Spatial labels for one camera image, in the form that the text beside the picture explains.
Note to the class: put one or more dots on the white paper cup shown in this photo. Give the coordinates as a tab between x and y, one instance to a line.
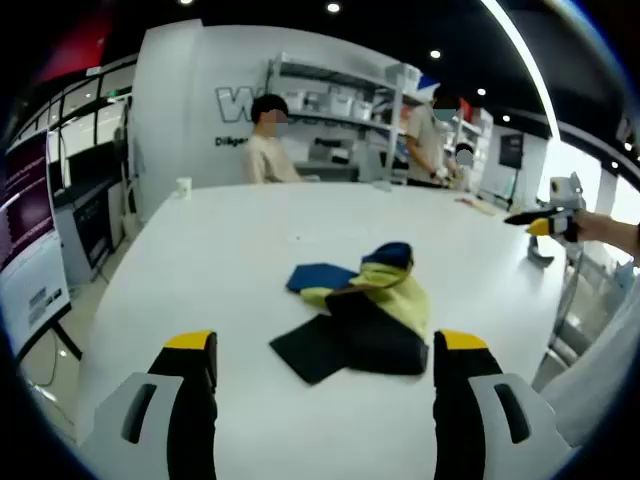
184	189

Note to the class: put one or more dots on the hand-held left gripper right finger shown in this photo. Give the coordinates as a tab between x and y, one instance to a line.
470	400

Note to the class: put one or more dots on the person's light grey shirt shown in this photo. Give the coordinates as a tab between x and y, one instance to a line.
600	370

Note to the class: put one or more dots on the person's right hand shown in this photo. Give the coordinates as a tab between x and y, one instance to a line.
592	227

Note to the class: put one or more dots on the large screen on stand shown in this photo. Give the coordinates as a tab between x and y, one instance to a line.
30	260

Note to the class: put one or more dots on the flat items on table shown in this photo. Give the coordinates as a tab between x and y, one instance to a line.
477	205

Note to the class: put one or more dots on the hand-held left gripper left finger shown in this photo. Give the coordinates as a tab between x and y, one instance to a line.
180	400

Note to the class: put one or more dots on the grey metal storage shelf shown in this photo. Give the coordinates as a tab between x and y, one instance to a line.
345	80

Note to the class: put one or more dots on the dark poster on stand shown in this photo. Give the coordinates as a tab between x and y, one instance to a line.
511	150

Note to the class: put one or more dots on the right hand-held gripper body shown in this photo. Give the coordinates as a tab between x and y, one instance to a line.
567	200

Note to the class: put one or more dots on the yellow blue black garment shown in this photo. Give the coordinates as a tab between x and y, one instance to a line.
380	320

